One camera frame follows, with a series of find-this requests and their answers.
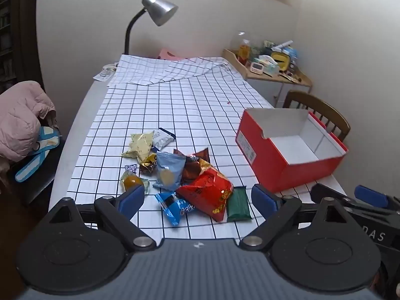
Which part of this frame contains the light blue snack packet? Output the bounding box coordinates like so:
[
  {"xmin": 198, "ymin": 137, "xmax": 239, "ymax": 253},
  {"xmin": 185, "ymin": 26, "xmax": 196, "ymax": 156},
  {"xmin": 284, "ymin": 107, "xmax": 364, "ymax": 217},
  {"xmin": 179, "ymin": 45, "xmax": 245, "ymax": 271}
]
[{"xmin": 152, "ymin": 151, "xmax": 187, "ymax": 192}]

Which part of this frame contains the red snack bag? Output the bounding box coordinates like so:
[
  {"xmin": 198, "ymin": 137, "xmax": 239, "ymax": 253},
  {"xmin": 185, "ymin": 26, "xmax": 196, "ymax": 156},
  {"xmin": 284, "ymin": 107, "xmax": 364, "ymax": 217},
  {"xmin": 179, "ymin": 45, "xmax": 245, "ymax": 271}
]
[{"xmin": 175, "ymin": 159, "xmax": 234, "ymax": 223}]

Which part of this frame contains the orange drink bottle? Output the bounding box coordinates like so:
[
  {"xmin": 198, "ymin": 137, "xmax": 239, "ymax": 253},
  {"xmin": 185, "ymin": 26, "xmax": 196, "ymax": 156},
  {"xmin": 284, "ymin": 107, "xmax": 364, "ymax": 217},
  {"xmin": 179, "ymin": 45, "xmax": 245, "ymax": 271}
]
[{"xmin": 237, "ymin": 39, "xmax": 252, "ymax": 63}]

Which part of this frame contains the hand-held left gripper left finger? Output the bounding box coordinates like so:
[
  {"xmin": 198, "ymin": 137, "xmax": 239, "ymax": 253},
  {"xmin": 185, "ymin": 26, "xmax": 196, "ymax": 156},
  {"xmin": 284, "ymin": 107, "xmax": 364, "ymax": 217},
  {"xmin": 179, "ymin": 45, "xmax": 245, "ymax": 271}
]
[{"xmin": 47, "ymin": 184, "xmax": 157, "ymax": 252}]

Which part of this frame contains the clear packet with brown egg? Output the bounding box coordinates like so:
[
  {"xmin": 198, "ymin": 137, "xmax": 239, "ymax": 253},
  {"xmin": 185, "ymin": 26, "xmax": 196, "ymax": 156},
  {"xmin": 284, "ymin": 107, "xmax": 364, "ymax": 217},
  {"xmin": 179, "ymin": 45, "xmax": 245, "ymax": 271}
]
[{"xmin": 119, "ymin": 170, "xmax": 151, "ymax": 194}]

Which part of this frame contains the white tube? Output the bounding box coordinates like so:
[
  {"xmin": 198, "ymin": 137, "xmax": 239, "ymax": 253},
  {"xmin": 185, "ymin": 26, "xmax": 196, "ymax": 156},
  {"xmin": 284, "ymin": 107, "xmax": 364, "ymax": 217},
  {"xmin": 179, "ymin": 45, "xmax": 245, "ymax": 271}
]
[{"xmin": 271, "ymin": 40, "xmax": 294, "ymax": 51}]

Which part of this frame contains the white checkered tablecloth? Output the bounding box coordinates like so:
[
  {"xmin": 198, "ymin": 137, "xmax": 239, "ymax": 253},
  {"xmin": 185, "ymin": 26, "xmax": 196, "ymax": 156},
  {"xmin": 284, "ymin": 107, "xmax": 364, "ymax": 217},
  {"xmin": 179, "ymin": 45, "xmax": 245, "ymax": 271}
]
[{"xmin": 64, "ymin": 54, "xmax": 316, "ymax": 241}]

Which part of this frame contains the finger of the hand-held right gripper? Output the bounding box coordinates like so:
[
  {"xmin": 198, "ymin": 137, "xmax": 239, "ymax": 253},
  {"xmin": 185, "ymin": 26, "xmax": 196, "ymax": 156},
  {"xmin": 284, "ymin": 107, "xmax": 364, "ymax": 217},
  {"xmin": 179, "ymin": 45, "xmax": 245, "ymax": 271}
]
[
  {"xmin": 310, "ymin": 183, "xmax": 388, "ymax": 217},
  {"xmin": 354, "ymin": 185, "xmax": 400, "ymax": 208}
]

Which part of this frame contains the grey desk lamp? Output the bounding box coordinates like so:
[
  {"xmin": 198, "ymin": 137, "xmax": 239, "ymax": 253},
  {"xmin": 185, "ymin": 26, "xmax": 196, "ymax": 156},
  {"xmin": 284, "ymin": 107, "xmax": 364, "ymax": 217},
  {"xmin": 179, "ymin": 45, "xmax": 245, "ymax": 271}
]
[{"xmin": 123, "ymin": 0, "xmax": 179, "ymax": 56}]

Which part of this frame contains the pale yellow snack packet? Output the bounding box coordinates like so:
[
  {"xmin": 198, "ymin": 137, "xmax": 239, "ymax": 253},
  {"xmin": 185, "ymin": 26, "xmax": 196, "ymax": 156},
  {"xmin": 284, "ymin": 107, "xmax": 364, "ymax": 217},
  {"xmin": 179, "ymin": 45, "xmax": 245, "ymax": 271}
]
[{"xmin": 122, "ymin": 131, "xmax": 155, "ymax": 163}]

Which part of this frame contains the red cardboard box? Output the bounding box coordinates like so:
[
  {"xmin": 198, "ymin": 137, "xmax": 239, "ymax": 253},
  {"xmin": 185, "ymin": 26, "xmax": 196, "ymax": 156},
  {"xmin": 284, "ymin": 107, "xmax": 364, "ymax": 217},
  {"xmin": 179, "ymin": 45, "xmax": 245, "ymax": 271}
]
[{"xmin": 235, "ymin": 108, "xmax": 349, "ymax": 193}]

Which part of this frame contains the dark chair seat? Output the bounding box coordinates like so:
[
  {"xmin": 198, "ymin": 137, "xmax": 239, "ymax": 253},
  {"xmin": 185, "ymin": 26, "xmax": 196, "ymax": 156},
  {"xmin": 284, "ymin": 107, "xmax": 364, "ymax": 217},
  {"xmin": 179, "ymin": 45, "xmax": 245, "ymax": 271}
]
[{"xmin": 6, "ymin": 137, "xmax": 66, "ymax": 207}]

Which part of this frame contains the dark bookshelf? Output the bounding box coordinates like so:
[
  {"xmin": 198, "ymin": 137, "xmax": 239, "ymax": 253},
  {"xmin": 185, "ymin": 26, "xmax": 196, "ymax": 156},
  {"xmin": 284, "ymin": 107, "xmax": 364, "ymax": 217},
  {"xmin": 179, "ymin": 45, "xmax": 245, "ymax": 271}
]
[{"xmin": 0, "ymin": 0, "xmax": 44, "ymax": 94}]

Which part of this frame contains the blue white container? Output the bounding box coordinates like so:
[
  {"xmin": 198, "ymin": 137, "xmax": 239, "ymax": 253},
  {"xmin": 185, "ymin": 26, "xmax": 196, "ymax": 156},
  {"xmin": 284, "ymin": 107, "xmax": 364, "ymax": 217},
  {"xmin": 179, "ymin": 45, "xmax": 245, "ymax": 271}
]
[{"xmin": 286, "ymin": 47, "xmax": 299, "ymax": 66}]

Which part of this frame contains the brown foil snack packet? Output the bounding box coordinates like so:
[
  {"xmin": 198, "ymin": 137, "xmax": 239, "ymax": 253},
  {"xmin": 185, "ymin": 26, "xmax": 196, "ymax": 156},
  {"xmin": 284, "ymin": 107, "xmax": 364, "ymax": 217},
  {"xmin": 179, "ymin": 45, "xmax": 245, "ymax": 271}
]
[{"xmin": 173, "ymin": 147, "xmax": 211, "ymax": 183}]

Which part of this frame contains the brown wooden chair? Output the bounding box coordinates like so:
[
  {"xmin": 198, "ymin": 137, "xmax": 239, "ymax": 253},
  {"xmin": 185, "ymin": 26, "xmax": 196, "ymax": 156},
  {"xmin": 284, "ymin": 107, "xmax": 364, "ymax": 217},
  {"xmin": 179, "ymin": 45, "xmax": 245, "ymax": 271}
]
[{"xmin": 283, "ymin": 90, "xmax": 351, "ymax": 143}]

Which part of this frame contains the crumpled printed paper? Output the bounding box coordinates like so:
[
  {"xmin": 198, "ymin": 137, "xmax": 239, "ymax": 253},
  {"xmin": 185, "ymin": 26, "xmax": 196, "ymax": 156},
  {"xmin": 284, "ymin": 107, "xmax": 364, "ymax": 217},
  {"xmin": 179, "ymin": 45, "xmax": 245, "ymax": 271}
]
[{"xmin": 93, "ymin": 63, "xmax": 119, "ymax": 82}]

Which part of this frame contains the yellow tissue holder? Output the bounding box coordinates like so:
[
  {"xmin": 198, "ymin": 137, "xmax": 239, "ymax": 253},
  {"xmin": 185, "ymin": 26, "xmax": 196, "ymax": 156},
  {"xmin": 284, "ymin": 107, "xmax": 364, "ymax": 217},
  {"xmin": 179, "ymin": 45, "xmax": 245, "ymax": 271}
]
[{"xmin": 270, "ymin": 51, "xmax": 291, "ymax": 72}]

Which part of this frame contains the golden candy packet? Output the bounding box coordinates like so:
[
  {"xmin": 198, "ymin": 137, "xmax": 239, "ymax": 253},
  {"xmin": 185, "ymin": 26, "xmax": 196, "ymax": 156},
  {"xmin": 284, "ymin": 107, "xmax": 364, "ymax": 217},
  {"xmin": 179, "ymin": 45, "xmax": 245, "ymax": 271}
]
[{"xmin": 138, "ymin": 152, "xmax": 158, "ymax": 174}]

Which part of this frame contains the green white tissue pack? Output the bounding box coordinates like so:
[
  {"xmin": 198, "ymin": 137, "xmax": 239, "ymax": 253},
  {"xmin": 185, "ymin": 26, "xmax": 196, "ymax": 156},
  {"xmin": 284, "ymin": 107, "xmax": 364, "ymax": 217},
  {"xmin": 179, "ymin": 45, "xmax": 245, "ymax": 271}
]
[{"xmin": 259, "ymin": 55, "xmax": 280, "ymax": 76}]

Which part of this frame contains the white blue snack packet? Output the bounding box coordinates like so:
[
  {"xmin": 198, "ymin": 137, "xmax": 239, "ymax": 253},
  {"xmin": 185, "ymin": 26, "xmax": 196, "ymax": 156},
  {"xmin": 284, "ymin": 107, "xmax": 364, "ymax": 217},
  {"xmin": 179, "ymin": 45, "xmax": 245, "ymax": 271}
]
[{"xmin": 151, "ymin": 127, "xmax": 176, "ymax": 151}]

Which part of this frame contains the green snack packet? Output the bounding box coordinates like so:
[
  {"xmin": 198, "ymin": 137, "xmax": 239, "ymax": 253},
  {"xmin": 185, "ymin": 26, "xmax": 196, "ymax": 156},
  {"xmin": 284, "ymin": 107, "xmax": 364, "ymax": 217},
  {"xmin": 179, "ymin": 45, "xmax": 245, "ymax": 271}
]
[{"xmin": 226, "ymin": 186, "xmax": 253, "ymax": 222}]

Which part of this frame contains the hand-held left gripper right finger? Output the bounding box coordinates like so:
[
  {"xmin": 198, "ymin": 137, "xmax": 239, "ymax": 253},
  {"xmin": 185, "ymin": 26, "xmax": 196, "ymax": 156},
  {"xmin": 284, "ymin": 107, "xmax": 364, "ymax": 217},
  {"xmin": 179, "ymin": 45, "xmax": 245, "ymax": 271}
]
[{"xmin": 239, "ymin": 184, "xmax": 347, "ymax": 251}]

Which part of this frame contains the wooden top side cabinet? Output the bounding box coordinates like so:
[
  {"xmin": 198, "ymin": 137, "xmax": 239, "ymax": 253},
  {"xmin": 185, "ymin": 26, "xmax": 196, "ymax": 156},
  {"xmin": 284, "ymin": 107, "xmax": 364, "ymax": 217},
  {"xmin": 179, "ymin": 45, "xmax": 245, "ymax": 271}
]
[{"xmin": 222, "ymin": 48, "xmax": 313, "ymax": 108}]

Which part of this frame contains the pink pouch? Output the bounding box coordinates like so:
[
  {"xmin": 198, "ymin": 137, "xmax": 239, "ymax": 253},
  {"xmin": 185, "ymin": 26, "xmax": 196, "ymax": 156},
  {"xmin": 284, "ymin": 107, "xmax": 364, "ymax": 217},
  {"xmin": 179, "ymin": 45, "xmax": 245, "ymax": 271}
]
[{"xmin": 157, "ymin": 48, "xmax": 185, "ymax": 61}]

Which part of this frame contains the blue white cloth strap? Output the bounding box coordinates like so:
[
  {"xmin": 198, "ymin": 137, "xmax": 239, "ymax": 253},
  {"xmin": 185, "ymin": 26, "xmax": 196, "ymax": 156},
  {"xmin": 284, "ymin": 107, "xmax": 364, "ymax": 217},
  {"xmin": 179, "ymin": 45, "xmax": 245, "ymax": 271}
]
[{"xmin": 15, "ymin": 126, "xmax": 63, "ymax": 183}]

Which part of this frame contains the pink padded jacket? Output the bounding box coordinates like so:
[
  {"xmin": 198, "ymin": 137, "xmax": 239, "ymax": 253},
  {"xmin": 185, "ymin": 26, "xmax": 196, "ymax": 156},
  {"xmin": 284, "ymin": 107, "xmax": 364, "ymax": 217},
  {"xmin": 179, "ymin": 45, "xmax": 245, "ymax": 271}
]
[{"xmin": 0, "ymin": 80, "xmax": 57, "ymax": 163}]

